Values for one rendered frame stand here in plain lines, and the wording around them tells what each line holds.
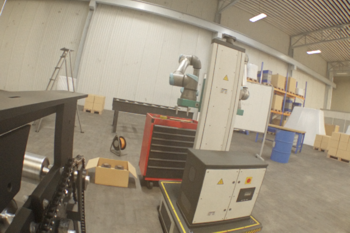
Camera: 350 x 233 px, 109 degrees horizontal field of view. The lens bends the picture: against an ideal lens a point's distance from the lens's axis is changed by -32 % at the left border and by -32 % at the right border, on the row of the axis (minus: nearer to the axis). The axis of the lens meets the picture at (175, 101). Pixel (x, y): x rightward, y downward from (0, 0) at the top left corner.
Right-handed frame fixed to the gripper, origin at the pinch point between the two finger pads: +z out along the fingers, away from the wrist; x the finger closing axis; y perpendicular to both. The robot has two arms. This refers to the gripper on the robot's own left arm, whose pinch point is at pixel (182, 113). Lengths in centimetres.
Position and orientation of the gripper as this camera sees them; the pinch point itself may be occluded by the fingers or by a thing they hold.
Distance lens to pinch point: 224.5
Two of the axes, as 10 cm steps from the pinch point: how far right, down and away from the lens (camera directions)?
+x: -9.6, -1.7, -2.4
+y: -2.7, 1.5, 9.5
